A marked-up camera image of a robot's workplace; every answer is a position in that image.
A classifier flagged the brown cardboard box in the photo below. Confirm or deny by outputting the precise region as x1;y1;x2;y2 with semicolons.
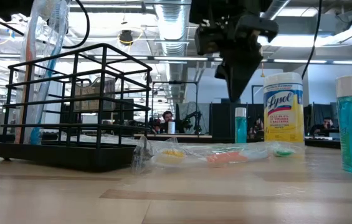
75;77;116;111

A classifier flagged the blue white toothbrush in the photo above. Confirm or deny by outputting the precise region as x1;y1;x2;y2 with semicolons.
29;0;71;146

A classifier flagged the dark background table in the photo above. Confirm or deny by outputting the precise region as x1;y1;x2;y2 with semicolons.
133;133;214;144

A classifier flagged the black wire toothbrush holder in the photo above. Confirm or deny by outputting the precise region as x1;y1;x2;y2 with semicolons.
0;42;153;173

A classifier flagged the black desk monitor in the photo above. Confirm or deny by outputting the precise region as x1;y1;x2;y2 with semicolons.
312;103;338;127

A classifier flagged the green white toothbrush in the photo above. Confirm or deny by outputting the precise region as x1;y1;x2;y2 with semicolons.
269;141;307;159

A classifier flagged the silver spiral ventilation duct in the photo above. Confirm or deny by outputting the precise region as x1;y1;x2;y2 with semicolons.
153;0;192;103

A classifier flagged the dark background desk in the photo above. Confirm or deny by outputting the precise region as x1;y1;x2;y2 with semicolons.
305;138;341;149

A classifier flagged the black partition panel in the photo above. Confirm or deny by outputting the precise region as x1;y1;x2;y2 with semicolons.
209;102;265;139

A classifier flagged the person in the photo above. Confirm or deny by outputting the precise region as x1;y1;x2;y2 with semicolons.
159;110;184;134
249;116;265;139
308;116;338;136

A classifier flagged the yellow Lysol wipes canister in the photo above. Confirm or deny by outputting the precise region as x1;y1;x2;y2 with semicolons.
263;72;305;144

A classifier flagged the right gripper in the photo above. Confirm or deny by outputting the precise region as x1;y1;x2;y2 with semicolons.
189;0;279;103

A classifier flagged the thin black gantry frame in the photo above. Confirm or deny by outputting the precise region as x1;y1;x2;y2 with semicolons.
151;80;199;135

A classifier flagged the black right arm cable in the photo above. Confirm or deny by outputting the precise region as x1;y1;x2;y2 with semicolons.
300;0;323;80

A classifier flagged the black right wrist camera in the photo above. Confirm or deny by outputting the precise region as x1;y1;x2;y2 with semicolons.
194;27;225;56

